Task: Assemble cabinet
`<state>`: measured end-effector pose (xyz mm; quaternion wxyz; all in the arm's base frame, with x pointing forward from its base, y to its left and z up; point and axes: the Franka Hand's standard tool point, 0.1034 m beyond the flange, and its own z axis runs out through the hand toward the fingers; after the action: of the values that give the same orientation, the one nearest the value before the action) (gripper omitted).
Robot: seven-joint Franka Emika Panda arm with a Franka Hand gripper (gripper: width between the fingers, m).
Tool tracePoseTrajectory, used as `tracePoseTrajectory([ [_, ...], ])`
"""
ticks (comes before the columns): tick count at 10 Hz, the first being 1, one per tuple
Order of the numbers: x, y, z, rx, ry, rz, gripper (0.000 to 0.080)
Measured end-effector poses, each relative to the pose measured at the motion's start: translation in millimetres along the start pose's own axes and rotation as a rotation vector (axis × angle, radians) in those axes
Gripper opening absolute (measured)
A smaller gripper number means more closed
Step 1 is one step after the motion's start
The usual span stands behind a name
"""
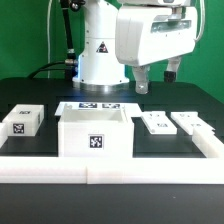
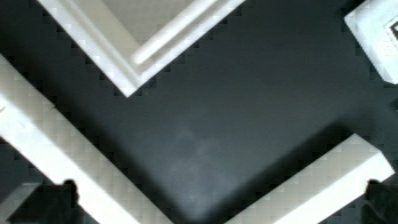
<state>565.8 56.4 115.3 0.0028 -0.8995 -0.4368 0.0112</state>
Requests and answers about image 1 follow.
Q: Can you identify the white cabinet body box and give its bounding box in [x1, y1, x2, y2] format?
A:
[58, 104, 134, 158]

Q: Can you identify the white marker base sheet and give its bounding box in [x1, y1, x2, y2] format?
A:
[55, 101, 142, 117]

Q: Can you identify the white door panel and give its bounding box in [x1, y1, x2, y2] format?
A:
[171, 111, 214, 135]
[141, 111, 177, 135]

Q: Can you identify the white U-shaped fence frame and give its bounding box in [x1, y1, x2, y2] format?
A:
[0, 130, 224, 184]

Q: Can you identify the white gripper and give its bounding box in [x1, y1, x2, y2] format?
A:
[115, 6, 197, 94]

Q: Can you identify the black cable conduit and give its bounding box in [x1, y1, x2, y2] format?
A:
[27, 0, 80, 80]

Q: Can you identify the white cable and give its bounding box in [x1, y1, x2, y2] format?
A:
[46, 0, 54, 79]

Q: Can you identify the small white cabinet top box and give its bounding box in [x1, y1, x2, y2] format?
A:
[3, 104, 44, 136]

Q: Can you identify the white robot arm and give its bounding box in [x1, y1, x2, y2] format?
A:
[59, 0, 197, 94]

